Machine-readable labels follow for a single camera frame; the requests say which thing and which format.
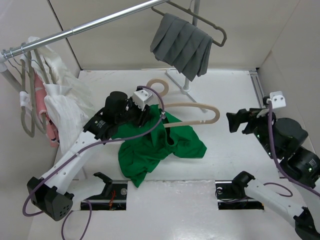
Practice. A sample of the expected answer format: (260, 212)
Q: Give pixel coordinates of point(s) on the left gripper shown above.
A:
(143, 115)

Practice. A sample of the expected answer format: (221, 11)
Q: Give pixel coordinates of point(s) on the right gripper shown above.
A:
(251, 115)

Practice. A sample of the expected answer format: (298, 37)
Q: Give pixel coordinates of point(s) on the green t shirt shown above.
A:
(140, 156)

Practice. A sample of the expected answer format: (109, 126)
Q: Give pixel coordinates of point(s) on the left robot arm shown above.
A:
(56, 191)

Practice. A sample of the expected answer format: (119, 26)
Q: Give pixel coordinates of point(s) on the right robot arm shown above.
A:
(282, 140)

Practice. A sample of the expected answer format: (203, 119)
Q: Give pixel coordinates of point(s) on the grey empty hanger inner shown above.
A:
(35, 57)

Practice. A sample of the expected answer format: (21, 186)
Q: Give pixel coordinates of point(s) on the grey empty hanger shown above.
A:
(27, 95)
(35, 57)

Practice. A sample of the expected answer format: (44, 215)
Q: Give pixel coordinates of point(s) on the grey empty hanger outer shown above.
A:
(27, 95)

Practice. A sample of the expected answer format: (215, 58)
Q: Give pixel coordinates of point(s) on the white garment on rack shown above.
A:
(68, 101)

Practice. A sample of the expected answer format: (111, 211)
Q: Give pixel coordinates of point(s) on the white rack base foot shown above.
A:
(182, 82)

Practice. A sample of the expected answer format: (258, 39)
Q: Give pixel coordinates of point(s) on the pink patterned garment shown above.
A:
(41, 110)

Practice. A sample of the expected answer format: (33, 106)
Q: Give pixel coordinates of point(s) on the grey pleated cloth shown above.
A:
(182, 46)

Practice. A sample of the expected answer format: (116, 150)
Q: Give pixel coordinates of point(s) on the white rack upright pole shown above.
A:
(9, 77)

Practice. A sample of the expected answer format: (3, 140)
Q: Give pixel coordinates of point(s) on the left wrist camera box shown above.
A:
(141, 97)

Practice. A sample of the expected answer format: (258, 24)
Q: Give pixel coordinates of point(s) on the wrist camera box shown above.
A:
(141, 97)
(276, 99)

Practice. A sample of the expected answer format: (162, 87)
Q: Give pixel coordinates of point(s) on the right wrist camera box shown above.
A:
(276, 99)

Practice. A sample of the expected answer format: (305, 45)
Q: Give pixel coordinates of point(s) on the aluminium rail on table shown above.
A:
(257, 84)

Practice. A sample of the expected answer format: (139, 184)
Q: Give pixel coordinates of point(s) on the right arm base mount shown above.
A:
(230, 194)

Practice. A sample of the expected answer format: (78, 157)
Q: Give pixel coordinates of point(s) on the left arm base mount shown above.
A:
(113, 196)

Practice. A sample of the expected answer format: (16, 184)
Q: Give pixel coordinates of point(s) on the chrome clothes rail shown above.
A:
(23, 48)

